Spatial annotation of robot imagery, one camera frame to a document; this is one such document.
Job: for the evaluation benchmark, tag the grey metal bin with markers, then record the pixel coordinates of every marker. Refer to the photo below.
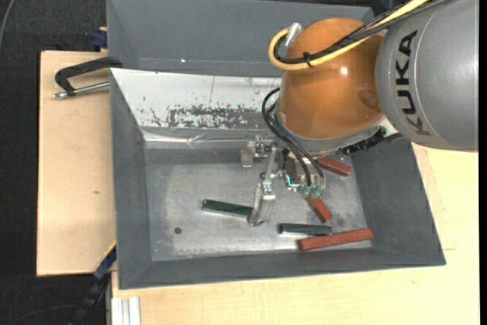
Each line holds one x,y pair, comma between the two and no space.
213,182

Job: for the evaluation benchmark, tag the dark green flat block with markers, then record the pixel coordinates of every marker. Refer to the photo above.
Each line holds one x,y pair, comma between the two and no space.
304,228
226,207

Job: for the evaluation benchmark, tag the pale brown flat board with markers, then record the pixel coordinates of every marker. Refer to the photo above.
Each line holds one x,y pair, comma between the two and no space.
72,171

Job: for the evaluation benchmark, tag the red-brown flat block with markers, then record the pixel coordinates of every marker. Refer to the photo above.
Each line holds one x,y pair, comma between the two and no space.
336,166
320,209
335,238

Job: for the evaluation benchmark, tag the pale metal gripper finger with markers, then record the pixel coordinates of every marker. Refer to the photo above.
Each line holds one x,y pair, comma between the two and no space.
262,148
263,207

